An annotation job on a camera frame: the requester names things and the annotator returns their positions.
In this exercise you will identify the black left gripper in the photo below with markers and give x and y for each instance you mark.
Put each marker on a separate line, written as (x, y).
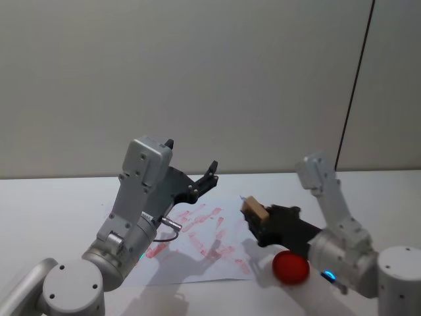
(171, 187)

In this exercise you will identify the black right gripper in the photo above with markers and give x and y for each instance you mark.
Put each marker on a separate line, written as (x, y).
(289, 233)

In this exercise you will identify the small wooden block eraser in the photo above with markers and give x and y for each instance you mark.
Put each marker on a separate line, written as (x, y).
(255, 207)

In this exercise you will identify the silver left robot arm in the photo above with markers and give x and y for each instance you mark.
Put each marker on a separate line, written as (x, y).
(72, 286)

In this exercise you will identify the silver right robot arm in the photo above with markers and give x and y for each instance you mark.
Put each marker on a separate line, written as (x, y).
(342, 250)

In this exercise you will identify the red round cap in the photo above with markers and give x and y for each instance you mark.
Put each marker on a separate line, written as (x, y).
(291, 267)

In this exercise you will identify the white paper with red marks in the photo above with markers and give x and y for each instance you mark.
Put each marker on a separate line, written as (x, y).
(210, 243)

